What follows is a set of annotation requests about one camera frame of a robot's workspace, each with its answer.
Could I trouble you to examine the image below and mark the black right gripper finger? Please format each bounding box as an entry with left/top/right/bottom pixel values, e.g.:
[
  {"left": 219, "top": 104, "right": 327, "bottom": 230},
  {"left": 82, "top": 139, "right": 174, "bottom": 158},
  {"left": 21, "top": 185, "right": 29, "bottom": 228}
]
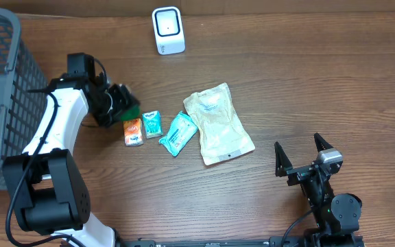
[
  {"left": 314, "top": 132, "right": 333, "bottom": 152},
  {"left": 274, "top": 142, "right": 293, "bottom": 177}
]

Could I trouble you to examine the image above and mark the green cap white bottle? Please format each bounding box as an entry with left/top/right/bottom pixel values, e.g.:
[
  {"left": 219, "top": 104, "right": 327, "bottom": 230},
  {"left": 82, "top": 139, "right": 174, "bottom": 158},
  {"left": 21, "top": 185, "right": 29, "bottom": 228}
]
[{"left": 120, "top": 106, "right": 140, "bottom": 121}]

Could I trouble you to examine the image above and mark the orange red tissue pack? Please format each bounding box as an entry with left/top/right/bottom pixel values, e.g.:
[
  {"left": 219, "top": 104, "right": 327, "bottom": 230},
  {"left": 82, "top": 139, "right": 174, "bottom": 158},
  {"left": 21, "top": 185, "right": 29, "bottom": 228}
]
[{"left": 123, "top": 118, "right": 143, "bottom": 146}]

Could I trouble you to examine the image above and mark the teal Kleenex tissue pack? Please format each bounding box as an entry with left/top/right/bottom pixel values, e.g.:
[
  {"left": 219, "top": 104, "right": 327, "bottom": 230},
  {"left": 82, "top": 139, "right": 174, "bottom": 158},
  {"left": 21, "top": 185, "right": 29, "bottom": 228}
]
[{"left": 142, "top": 110, "right": 163, "bottom": 139}]

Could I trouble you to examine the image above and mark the beige clear plastic pouch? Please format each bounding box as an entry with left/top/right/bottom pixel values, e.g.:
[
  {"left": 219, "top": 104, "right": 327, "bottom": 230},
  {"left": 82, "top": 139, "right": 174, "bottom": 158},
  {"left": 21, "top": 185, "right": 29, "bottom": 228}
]
[{"left": 183, "top": 82, "right": 255, "bottom": 166}]

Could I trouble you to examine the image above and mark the green toilet tissue wipes pack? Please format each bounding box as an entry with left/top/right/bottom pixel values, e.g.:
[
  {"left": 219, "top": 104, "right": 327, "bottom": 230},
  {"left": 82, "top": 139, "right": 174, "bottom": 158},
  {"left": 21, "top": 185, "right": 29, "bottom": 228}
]
[{"left": 158, "top": 111, "right": 198, "bottom": 156}]

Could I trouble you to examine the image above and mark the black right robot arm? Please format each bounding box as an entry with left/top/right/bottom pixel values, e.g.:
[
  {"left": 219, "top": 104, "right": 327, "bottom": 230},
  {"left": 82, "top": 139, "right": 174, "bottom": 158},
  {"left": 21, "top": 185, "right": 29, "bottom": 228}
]
[{"left": 270, "top": 133, "right": 364, "bottom": 247}]

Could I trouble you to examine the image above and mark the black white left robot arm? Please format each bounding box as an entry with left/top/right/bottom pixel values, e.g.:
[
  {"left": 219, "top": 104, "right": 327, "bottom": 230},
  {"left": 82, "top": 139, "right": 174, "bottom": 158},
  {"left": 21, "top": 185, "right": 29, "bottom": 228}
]
[{"left": 2, "top": 53, "right": 140, "bottom": 246}]

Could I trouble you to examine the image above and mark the white barcode scanner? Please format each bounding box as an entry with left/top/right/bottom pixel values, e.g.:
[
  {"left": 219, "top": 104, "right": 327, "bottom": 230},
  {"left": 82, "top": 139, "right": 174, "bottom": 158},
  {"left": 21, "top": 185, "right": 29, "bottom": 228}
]
[{"left": 152, "top": 6, "right": 186, "bottom": 55}]

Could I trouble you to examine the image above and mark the grey plastic shopping basket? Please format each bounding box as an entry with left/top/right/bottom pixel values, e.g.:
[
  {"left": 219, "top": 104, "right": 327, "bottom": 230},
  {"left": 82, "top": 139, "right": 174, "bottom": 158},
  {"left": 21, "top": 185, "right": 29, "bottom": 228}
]
[{"left": 0, "top": 8, "right": 47, "bottom": 190}]

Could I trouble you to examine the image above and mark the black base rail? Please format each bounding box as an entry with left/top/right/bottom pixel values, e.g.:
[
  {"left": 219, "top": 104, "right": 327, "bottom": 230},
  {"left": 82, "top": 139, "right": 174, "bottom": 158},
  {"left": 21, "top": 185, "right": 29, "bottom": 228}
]
[{"left": 123, "top": 235, "right": 366, "bottom": 247}]

